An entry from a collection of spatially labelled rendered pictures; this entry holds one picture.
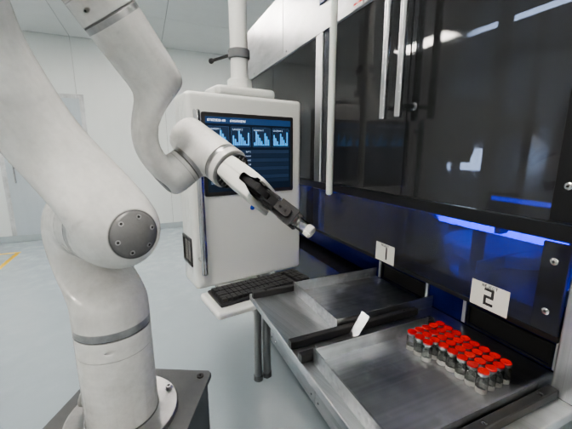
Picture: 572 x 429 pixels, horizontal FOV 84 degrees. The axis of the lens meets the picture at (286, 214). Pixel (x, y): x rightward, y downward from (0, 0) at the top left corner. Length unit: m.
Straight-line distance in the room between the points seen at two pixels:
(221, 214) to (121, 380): 0.78
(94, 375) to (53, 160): 0.34
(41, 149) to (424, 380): 0.77
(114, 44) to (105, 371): 0.51
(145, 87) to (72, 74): 5.35
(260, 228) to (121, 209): 0.92
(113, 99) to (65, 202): 5.37
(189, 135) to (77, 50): 5.37
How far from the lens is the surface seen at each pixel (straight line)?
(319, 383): 0.73
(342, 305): 1.01
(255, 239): 1.36
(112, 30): 0.60
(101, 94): 5.87
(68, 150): 0.51
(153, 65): 0.60
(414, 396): 0.74
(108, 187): 0.50
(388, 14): 1.03
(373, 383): 0.74
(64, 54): 6.01
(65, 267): 0.63
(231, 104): 1.28
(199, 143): 0.65
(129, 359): 0.63
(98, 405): 0.67
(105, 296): 0.59
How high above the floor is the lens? 1.34
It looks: 11 degrees down
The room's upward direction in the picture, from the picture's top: straight up
